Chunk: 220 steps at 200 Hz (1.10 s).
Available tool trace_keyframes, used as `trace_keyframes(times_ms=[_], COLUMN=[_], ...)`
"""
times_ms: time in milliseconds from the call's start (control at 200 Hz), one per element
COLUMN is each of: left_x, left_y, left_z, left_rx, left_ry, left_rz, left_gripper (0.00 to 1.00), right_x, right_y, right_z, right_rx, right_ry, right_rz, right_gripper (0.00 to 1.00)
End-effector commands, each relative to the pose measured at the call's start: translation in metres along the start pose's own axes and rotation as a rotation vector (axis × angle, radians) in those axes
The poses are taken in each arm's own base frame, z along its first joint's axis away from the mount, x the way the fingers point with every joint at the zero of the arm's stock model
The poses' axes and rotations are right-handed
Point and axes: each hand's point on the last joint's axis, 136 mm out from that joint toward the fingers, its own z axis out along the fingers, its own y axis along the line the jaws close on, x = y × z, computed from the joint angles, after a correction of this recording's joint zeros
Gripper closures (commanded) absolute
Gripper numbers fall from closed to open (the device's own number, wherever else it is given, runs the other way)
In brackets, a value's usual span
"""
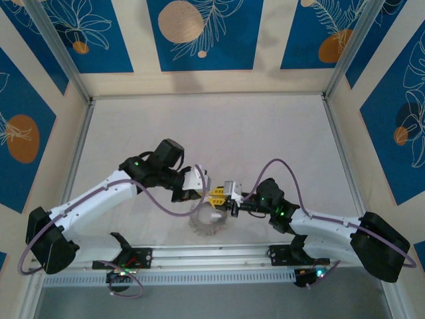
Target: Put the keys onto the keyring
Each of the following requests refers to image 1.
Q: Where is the metal disc with wire rings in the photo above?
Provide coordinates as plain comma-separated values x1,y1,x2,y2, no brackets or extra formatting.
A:
187,201,230,236

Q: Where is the black electronics board with LED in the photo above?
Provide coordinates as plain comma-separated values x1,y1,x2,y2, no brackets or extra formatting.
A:
105,268,137,294
294,267,333,289

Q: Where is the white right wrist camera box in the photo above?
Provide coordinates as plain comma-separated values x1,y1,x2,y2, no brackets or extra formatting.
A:
224,180,245,202

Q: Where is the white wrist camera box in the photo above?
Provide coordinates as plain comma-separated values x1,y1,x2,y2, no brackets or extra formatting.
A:
181,165,212,192
224,180,245,202

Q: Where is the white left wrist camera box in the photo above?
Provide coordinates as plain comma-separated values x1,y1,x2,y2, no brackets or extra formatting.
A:
181,165,212,192

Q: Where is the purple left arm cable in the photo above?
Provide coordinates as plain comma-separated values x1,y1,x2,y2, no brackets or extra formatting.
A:
19,163,211,298

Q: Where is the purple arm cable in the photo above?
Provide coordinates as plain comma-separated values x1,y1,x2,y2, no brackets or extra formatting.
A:
19,163,211,298
243,158,417,289

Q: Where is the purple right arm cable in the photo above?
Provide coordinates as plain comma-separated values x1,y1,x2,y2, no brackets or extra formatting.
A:
243,158,417,289

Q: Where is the aluminium mounting rail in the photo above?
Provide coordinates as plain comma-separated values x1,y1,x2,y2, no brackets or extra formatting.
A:
28,239,396,274

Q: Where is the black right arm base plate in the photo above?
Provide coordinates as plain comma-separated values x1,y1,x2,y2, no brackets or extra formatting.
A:
268,244,331,266

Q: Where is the grey slotted cable duct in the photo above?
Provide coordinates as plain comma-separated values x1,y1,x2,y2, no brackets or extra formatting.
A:
41,269,296,287

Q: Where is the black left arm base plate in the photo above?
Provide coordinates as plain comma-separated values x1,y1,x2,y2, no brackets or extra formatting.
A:
92,247,153,270

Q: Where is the aluminium table side rail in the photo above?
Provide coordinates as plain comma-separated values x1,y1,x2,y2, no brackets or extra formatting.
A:
59,99,96,213
321,95,366,215

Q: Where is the aluminium frame post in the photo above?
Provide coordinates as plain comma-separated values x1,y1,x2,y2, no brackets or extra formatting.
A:
323,0,386,100
25,0,92,102

